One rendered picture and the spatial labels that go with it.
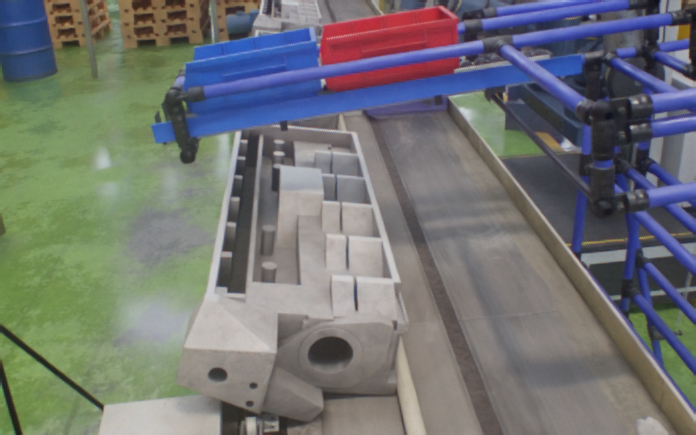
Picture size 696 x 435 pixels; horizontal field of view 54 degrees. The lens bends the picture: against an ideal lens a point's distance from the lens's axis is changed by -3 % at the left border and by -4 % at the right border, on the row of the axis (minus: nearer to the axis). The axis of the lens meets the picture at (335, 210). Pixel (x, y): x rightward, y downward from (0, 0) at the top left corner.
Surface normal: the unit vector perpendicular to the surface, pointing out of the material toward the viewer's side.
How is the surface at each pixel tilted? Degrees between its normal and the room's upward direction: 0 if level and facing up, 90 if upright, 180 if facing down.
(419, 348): 0
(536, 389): 0
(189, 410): 0
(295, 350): 90
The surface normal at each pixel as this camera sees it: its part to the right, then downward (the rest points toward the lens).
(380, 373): 0.07, 0.42
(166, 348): -0.05, -0.90
